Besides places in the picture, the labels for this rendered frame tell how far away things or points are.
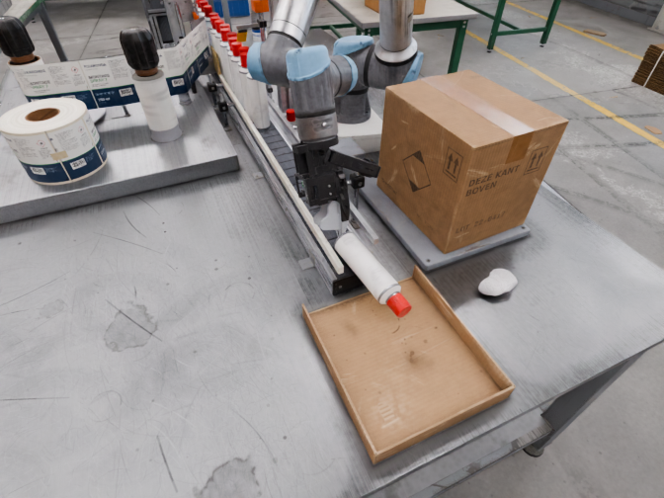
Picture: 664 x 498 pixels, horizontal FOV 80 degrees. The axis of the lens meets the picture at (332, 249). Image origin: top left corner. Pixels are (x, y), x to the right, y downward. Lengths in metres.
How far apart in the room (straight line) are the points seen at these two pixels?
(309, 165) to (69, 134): 0.67
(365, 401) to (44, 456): 0.50
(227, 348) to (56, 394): 0.29
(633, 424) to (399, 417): 1.34
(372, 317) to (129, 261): 0.56
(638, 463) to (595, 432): 0.15
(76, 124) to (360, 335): 0.87
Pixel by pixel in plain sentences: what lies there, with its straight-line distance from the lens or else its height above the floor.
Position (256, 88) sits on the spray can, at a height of 1.01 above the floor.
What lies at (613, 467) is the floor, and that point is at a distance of 1.82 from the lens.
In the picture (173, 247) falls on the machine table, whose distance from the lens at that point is 1.01.
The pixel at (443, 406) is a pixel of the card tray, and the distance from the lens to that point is 0.73.
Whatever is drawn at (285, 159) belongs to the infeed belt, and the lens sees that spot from 1.16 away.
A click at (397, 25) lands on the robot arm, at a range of 1.15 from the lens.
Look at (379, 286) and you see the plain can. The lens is 0.74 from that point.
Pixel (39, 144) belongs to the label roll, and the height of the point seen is 0.99.
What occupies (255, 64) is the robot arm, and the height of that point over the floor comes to 1.19.
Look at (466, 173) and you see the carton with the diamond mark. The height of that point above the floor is 1.07.
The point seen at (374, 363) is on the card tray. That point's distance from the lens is 0.75.
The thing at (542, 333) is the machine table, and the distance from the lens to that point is 0.88.
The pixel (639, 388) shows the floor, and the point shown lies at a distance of 2.05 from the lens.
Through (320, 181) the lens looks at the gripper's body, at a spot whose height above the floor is 1.06.
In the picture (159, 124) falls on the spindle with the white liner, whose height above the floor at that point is 0.94.
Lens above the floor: 1.48
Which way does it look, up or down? 44 degrees down
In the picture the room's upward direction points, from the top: straight up
